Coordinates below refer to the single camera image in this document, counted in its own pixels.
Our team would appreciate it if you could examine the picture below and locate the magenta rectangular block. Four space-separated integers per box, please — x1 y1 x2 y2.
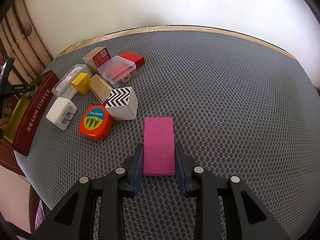
143 117 176 176

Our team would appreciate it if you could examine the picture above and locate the orange tape measure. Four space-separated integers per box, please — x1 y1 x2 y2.
79 106 114 141

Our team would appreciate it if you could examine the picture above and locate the white power adapter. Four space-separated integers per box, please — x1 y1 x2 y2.
46 97 78 131

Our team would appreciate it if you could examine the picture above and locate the black white zigzag cube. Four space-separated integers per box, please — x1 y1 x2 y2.
105 87 138 121

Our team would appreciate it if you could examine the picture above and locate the gold textured case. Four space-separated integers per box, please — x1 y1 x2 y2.
89 74 113 104

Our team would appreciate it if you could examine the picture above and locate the clear box with red card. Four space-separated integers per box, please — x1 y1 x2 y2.
98 55 137 88

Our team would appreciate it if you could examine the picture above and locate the grey mesh table mat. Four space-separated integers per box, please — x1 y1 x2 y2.
16 31 319 239

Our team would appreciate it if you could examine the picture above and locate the red gold toffee tin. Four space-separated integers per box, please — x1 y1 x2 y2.
3 70 59 156

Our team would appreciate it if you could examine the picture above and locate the clear long plastic box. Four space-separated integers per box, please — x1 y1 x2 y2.
52 64 92 100

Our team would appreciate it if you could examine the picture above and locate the yellow small box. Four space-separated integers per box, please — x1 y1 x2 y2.
71 73 91 95

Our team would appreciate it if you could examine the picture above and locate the tan red cardboard box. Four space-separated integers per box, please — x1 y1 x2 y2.
82 47 111 74

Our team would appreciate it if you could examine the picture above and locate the red flat box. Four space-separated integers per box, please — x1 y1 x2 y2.
120 51 145 69

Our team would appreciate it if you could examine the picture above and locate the gold tablecloth edge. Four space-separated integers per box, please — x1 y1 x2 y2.
56 25 298 60

